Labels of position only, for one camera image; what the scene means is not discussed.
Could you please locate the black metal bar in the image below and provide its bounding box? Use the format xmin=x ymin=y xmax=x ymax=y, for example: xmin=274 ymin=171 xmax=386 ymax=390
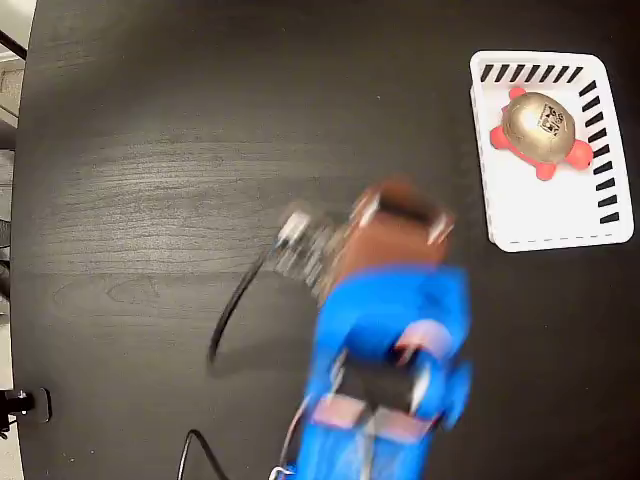
xmin=0 ymin=28 xmax=29 ymax=61

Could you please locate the gripper-mounted camera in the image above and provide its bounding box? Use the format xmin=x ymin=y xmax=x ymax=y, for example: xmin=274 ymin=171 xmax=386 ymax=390
xmin=272 ymin=198 xmax=354 ymax=301

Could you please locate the black table clamp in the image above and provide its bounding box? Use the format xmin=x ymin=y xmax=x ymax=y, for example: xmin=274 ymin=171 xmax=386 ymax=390
xmin=0 ymin=386 xmax=53 ymax=426

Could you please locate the red turtle toy gold shell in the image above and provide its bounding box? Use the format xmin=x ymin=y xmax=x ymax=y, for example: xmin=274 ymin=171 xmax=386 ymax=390
xmin=488 ymin=85 xmax=595 ymax=182

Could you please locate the white plastic basket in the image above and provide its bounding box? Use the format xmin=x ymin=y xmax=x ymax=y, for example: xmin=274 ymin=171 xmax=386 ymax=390
xmin=468 ymin=49 xmax=635 ymax=254

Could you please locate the black camera cable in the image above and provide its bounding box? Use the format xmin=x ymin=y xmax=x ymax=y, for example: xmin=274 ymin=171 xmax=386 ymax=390
xmin=178 ymin=248 xmax=275 ymax=480

